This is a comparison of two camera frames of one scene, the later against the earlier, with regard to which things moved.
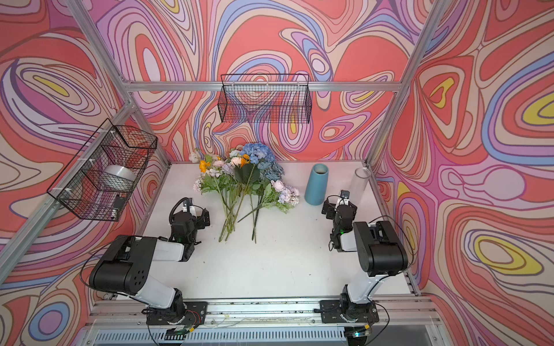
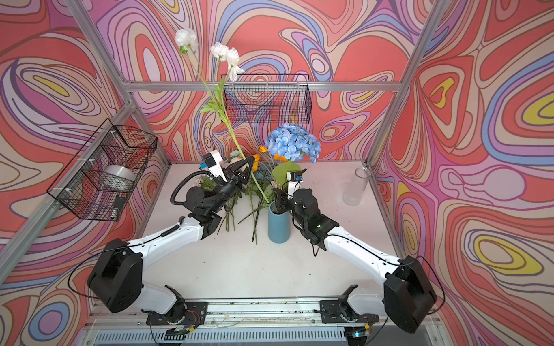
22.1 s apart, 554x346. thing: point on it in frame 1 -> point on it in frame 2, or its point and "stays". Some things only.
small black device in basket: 118,205 stays
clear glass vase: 360,181 stays
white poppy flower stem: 195,158 -> 225,60
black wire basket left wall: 99,182 stays
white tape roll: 117,178 stays
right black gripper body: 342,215 -> 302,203
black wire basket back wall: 265,98 stays
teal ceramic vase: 315,190 -> 278,225
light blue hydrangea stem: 256,153 -> 293,141
